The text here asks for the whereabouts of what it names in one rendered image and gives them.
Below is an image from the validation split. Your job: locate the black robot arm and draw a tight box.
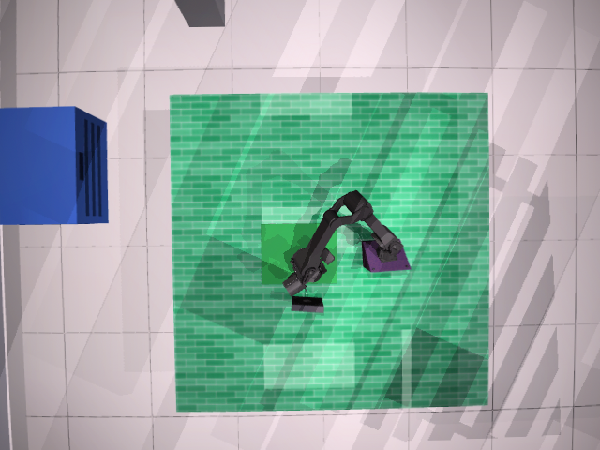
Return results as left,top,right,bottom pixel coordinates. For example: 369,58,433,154
282,190,404,296

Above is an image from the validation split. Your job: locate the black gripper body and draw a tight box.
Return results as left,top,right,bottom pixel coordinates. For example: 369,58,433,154
288,247,335,278

